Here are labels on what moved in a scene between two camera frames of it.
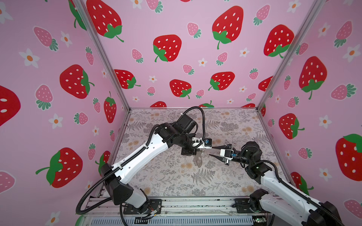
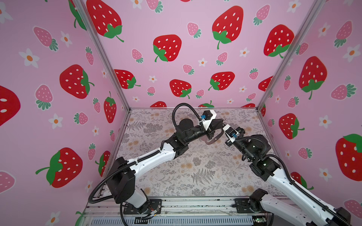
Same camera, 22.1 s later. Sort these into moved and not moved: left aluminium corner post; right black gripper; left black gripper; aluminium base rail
Moved: left black gripper; right black gripper
Not moved: left aluminium corner post; aluminium base rail
